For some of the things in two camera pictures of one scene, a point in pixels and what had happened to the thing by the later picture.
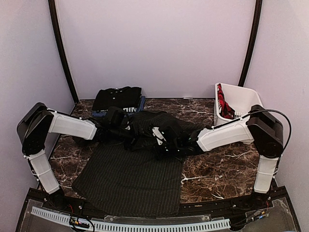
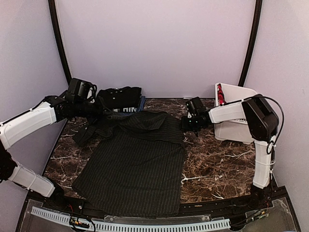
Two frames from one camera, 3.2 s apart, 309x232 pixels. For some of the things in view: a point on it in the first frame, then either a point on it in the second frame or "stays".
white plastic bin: [241, 99] stays
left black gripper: [134, 137] -> [103, 111]
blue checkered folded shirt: [104, 113] stays
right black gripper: [160, 152] -> [184, 125]
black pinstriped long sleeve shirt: [142, 179] stays
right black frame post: [258, 8] stays
